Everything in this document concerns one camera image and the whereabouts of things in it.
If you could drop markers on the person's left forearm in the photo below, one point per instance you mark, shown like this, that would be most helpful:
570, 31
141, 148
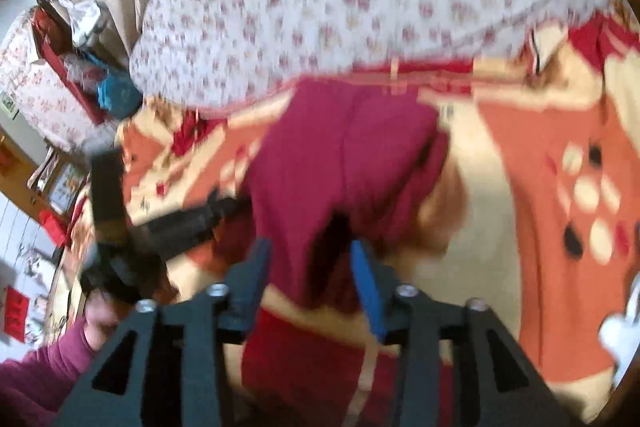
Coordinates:
40, 382

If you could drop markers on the white cloth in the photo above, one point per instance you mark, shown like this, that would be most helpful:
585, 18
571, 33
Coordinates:
617, 332

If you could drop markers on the dark red cabinet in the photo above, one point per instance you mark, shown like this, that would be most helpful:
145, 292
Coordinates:
55, 57

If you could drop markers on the printed red and cream blanket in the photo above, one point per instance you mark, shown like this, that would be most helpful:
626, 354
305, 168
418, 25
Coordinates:
525, 157

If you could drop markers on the maroon fleece garment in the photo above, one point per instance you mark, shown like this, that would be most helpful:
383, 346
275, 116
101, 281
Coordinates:
340, 157

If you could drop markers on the red paper wall decoration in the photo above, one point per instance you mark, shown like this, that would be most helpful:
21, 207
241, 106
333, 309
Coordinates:
17, 312

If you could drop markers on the blue plastic bag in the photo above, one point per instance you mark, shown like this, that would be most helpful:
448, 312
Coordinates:
117, 94

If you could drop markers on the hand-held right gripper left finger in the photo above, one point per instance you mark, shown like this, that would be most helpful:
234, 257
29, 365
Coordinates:
252, 277

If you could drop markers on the floral bedsheet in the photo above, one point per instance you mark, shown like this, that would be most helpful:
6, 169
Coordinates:
350, 7

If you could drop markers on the white plastic bag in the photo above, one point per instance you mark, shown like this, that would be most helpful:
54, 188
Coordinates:
85, 22

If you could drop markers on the floral cushion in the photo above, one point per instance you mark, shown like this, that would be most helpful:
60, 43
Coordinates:
35, 97

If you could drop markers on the person's left hand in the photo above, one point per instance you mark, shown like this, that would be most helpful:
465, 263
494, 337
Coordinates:
100, 327

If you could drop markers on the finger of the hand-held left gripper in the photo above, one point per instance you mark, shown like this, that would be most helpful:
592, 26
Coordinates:
190, 227

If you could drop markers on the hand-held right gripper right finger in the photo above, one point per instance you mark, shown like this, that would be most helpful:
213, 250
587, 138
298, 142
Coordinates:
367, 292

